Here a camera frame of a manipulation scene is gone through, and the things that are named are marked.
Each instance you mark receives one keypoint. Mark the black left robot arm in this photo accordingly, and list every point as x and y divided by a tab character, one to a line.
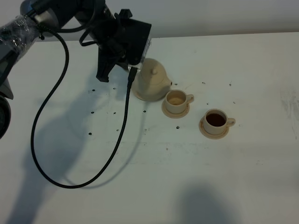
41	18

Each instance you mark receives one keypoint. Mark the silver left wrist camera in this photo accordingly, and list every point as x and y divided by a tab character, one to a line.
137	37

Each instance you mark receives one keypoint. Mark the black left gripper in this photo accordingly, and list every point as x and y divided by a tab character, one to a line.
104	31

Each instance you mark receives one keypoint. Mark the beige teacup near teapot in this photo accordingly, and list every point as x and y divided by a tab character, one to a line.
176	101

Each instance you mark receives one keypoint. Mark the beige saucer near teapot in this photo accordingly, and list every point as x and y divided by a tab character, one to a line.
174	115

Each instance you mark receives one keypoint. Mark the beige ceramic teapot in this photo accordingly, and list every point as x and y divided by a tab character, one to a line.
152	82

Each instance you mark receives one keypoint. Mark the beige teacup far right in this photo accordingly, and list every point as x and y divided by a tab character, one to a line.
216	122

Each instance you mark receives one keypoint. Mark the beige saucer far right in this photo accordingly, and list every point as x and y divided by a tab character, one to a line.
212	136

